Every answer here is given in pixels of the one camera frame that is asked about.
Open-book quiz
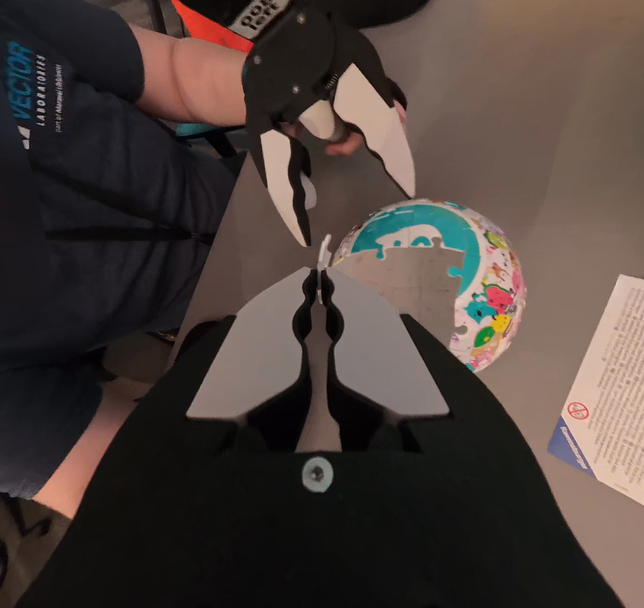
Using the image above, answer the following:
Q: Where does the person's left hand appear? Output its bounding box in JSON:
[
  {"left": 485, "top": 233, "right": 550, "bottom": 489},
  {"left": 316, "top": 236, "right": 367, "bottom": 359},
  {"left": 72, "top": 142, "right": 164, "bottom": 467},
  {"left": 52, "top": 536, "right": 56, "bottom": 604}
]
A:
[{"left": 289, "top": 118, "right": 365, "bottom": 157}]

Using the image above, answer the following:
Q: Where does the orange strap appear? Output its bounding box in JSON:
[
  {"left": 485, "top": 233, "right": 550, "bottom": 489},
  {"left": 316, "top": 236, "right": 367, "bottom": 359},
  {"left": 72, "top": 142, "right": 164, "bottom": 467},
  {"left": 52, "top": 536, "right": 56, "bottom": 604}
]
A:
[{"left": 150, "top": 0, "right": 255, "bottom": 55}]

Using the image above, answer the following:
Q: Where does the teal lanyard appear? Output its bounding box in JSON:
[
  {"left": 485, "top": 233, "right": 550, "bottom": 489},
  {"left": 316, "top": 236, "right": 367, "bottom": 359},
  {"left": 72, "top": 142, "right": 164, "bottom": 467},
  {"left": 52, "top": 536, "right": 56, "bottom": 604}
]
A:
[{"left": 175, "top": 122, "right": 247, "bottom": 139}]

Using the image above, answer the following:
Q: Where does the person in dark shirt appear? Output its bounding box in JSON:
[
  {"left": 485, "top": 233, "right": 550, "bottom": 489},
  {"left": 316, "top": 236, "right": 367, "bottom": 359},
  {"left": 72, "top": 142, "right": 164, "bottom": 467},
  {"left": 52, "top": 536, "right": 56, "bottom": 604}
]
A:
[{"left": 0, "top": 0, "right": 238, "bottom": 499}]

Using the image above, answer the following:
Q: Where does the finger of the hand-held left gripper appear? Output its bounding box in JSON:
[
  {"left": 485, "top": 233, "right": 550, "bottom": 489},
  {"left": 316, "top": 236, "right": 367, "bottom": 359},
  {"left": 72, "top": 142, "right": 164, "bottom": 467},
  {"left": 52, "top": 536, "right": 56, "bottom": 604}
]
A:
[
  {"left": 261, "top": 130, "right": 319, "bottom": 248},
  {"left": 332, "top": 62, "right": 417, "bottom": 200}
]

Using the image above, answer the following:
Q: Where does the person's left forearm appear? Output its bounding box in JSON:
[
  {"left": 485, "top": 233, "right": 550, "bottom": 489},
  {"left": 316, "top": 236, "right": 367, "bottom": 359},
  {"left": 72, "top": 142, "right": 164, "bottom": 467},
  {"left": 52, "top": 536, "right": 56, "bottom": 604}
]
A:
[{"left": 128, "top": 24, "right": 251, "bottom": 127}]

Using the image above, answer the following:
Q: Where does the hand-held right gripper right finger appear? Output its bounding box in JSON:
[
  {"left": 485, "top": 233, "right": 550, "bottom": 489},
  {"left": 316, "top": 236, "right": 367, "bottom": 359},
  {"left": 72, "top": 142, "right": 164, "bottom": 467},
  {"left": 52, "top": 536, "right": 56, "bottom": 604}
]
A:
[{"left": 321, "top": 267, "right": 451, "bottom": 426}]

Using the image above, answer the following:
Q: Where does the printed instruction leaflet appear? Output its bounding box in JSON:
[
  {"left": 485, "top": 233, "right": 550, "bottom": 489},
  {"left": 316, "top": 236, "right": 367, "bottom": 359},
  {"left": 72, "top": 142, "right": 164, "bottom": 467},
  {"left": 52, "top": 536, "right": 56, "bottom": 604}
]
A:
[{"left": 547, "top": 274, "right": 644, "bottom": 506}]

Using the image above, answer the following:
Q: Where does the person's right forearm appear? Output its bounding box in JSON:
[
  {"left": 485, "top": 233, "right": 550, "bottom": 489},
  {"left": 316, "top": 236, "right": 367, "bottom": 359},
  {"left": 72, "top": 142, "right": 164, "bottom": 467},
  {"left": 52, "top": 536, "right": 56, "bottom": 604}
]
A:
[{"left": 35, "top": 392, "right": 144, "bottom": 519}]

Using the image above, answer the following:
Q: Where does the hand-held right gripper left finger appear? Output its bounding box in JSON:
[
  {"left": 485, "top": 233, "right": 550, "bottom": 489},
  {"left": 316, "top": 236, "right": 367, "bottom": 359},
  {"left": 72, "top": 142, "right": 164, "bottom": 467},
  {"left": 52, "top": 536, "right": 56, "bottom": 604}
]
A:
[{"left": 185, "top": 266, "right": 320, "bottom": 426}]

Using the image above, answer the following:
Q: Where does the colourful puzzle ball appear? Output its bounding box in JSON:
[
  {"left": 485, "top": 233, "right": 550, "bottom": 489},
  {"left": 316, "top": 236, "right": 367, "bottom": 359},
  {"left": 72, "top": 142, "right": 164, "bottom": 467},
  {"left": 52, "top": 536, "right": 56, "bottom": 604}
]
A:
[{"left": 329, "top": 197, "right": 527, "bottom": 373}]

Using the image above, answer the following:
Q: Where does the white curved puzzle piece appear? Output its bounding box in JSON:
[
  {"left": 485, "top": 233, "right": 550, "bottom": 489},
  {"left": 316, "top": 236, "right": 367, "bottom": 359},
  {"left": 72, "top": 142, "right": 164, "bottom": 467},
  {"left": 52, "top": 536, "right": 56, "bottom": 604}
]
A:
[{"left": 316, "top": 234, "right": 334, "bottom": 303}]

